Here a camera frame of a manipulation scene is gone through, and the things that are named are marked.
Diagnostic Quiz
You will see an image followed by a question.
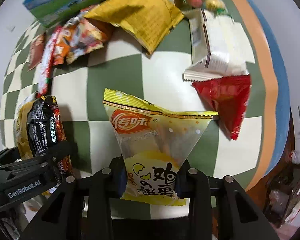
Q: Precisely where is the yellow black noodle bag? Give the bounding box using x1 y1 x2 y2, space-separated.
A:
14 95 73 178

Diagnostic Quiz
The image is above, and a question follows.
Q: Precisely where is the yellow egg snack bag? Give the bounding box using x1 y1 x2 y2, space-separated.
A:
103 88 218 206

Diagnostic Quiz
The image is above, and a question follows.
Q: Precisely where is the red white snack stick packet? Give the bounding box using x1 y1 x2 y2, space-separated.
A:
37 25 62 98

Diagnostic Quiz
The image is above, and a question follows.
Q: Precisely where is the orange cartoon snack packet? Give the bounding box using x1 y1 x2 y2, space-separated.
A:
53 8 114 66

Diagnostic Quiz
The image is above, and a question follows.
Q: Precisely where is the clutter pile on floor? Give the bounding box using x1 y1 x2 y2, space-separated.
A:
263 151 300 228

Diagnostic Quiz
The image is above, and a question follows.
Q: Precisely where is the orange bed cover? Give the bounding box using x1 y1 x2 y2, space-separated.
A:
232 0 279 191

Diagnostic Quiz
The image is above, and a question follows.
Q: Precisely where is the brown snack packet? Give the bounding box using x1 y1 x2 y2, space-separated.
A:
28 33 46 71

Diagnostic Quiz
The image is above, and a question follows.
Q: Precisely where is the blue bed sheet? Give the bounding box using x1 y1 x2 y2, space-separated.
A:
247 0 290 175

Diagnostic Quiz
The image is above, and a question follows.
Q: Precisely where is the white snack package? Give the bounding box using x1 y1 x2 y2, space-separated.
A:
183 9 249 81

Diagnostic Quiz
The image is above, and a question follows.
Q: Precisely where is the large yellow snack bag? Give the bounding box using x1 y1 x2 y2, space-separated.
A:
85 0 184 55

